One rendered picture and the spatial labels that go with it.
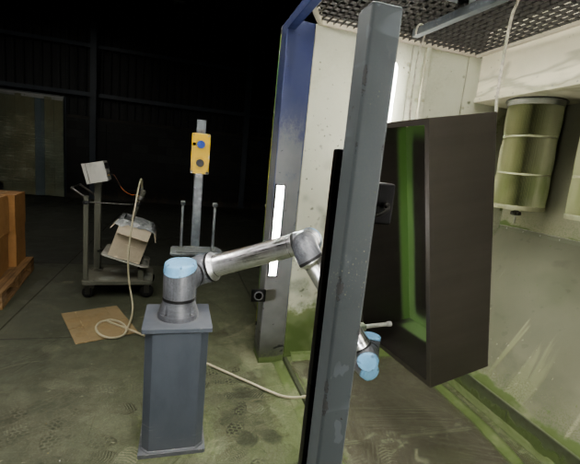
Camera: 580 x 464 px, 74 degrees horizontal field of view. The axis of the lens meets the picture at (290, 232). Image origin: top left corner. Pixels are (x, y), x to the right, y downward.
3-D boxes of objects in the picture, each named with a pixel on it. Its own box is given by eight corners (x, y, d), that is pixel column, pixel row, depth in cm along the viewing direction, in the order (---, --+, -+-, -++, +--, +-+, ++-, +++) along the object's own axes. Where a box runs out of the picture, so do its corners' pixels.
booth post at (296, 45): (253, 351, 291) (281, 27, 252) (276, 350, 296) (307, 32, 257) (258, 363, 274) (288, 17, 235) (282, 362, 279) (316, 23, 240)
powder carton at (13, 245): (-7, 257, 408) (-8, 224, 402) (25, 257, 420) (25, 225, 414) (-19, 267, 374) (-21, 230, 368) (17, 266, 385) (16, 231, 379)
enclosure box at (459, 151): (409, 318, 243) (405, 121, 214) (488, 366, 189) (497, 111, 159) (361, 331, 232) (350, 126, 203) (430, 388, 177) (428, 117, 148)
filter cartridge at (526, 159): (550, 226, 271) (574, 103, 256) (537, 229, 245) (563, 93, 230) (494, 217, 296) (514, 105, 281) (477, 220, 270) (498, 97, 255)
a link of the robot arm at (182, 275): (156, 297, 178) (156, 261, 175) (175, 287, 195) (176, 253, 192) (185, 304, 175) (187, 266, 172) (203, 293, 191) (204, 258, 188)
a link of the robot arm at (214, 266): (171, 263, 193) (312, 224, 173) (189, 256, 210) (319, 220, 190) (180, 292, 194) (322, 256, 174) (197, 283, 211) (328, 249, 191)
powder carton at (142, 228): (107, 241, 401) (121, 206, 398) (148, 255, 416) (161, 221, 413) (98, 254, 351) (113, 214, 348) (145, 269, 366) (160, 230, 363)
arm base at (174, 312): (156, 324, 174) (156, 303, 172) (158, 307, 192) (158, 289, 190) (199, 323, 179) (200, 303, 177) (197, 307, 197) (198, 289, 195)
